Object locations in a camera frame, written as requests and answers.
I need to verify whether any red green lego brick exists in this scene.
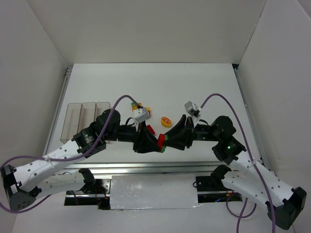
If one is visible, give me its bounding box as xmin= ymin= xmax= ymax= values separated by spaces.
xmin=157 ymin=134 xmax=168 ymax=153

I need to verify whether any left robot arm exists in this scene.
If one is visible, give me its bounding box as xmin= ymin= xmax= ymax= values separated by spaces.
xmin=0 ymin=109 xmax=162 ymax=214

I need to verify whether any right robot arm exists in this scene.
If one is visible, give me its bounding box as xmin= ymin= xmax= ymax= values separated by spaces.
xmin=163 ymin=115 xmax=307 ymax=230

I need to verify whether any yellow butterfly lego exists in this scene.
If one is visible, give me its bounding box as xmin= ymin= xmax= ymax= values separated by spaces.
xmin=161 ymin=116 xmax=172 ymax=128

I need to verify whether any yellow red lego stack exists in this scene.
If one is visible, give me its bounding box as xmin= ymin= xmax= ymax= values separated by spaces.
xmin=146 ymin=107 xmax=151 ymax=118

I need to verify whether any green yellow striped lego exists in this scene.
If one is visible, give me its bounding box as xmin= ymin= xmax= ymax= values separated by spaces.
xmin=131 ymin=102 xmax=142 ymax=111

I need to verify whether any clear container right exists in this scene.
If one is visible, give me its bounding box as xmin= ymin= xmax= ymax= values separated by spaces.
xmin=94 ymin=102 xmax=111 ymax=119

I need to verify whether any clear container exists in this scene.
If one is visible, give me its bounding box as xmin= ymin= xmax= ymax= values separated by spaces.
xmin=94 ymin=102 xmax=111 ymax=119
xmin=78 ymin=102 xmax=96 ymax=131
xmin=60 ymin=103 xmax=82 ymax=144

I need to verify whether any white taped panel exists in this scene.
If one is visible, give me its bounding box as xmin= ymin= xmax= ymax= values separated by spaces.
xmin=110 ymin=174 xmax=199 ymax=210

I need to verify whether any clear container middle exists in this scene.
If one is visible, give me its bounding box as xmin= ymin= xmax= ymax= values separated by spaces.
xmin=78 ymin=102 xmax=96 ymax=131

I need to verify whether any clear container left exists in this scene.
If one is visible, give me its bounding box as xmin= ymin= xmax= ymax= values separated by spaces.
xmin=60 ymin=103 xmax=82 ymax=144

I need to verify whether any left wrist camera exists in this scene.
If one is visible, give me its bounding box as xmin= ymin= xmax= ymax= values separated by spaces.
xmin=133 ymin=107 xmax=148 ymax=123

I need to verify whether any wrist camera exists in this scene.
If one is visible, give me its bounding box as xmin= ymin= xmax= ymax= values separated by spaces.
xmin=184 ymin=101 xmax=202 ymax=125
xmin=133 ymin=107 xmax=148 ymax=123

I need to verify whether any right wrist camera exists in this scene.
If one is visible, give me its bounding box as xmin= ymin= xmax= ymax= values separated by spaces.
xmin=184 ymin=101 xmax=202 ymax=125

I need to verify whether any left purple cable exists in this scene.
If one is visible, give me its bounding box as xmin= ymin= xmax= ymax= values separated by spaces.
xmin=0 ymin=95 xmax=138 ymax=214

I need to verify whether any purple cable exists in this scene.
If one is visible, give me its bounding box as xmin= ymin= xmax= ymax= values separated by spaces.
xmin=200 ymin=93 xmax=276 ymax=233
xmin=0 ymin=95 xmax=138 ymax=214

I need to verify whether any aluminium frame rail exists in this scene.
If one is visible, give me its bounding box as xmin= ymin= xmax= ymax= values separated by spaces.
xmin=45 ymin=63 xmax=266 ymax=175

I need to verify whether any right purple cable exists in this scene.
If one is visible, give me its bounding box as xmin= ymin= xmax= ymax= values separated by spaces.
xmin=200 ymin=93 xmax=276 ymax=233

